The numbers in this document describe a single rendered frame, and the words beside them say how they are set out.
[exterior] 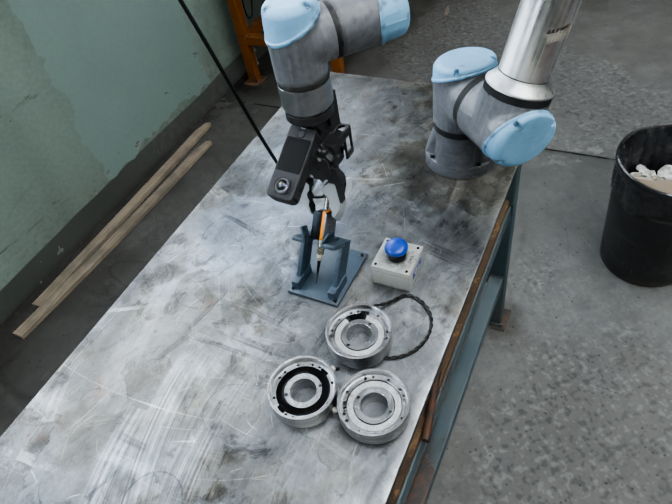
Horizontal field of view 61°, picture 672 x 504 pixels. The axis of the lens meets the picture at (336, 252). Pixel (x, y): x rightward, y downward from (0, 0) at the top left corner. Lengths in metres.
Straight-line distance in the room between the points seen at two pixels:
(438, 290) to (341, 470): 0.34
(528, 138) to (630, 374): 1.06
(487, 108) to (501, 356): 1.03
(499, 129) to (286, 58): 0.39
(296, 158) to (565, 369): 1.26
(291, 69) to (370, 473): 0.55
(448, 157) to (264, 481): 0.69
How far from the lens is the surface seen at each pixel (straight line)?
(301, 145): 0.85
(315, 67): 0.79
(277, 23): 0.76
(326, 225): 0.95
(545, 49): 0.98
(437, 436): 1.48
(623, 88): 3.01
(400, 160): 1.25
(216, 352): 0.99
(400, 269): 0.97
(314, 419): 0.85
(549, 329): 1.95
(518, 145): 1.01
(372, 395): 0.87
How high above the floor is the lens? 1.58
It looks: 47 degrees down
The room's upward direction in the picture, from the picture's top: 12 degrees counter-clockwise
